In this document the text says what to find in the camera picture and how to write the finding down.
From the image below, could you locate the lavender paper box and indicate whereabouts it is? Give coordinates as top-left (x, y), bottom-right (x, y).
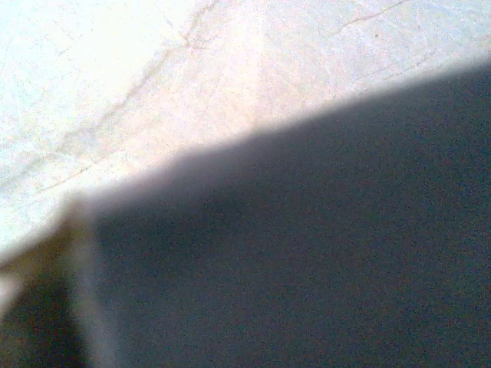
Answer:
top-left (61, 55), bottom-right (491, 368)

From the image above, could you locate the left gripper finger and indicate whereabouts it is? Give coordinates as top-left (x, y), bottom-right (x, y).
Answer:
top-left (0, 225), bottom-right (91, 368)

